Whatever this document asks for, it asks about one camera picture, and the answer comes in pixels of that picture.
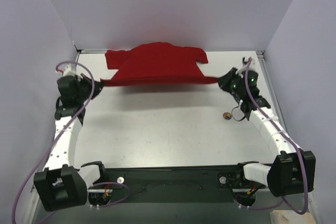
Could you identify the round gold blue brooch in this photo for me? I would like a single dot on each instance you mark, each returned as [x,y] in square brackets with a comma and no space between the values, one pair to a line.
[227,116]

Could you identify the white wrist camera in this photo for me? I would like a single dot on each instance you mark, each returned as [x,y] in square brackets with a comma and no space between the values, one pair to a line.
[248,63]
[68,70]

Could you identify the red cloth garment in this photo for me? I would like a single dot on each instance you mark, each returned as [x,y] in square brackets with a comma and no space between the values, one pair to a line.
[156,63]

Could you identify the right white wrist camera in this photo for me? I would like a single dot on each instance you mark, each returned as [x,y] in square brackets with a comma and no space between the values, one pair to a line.
[248,63]

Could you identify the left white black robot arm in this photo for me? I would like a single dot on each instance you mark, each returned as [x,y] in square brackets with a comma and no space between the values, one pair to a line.
[61,184]

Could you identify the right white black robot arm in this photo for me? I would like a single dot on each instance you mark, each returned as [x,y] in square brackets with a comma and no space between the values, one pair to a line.
[293,169]

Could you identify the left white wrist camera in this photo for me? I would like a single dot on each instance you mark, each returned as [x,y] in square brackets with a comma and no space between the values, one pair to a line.
[68,70]

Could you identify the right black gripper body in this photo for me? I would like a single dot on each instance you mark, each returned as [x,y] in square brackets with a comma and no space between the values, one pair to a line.
[227,82]

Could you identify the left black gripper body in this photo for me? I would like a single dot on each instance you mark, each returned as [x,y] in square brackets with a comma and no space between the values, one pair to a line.
[87,86]

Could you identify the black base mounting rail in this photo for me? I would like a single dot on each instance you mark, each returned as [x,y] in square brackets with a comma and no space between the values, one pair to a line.
[189,184]

